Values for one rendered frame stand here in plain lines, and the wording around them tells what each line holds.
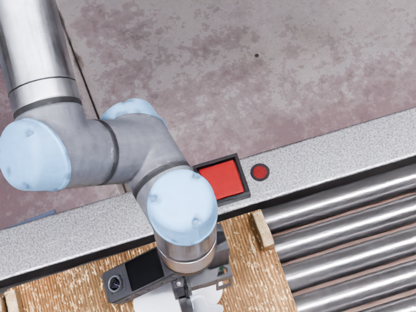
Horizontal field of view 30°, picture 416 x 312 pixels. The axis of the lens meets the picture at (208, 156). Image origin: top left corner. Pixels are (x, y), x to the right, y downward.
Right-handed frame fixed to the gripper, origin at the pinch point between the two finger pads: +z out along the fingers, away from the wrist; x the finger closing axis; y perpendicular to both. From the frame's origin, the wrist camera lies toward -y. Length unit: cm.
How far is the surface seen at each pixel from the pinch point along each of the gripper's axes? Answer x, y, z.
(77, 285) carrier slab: 6.5, -14.2, 1.7
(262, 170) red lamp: 16.4, 18.9, 1.6
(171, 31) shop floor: 111, 25, 93
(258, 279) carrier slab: -1.2, 12.2, -0.1
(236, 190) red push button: 13.9, 13.6, 0.5
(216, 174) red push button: 17.5, 11.4, 0.7
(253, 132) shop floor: 68, 39, 92
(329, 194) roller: 8.9, 27.5, 0.7
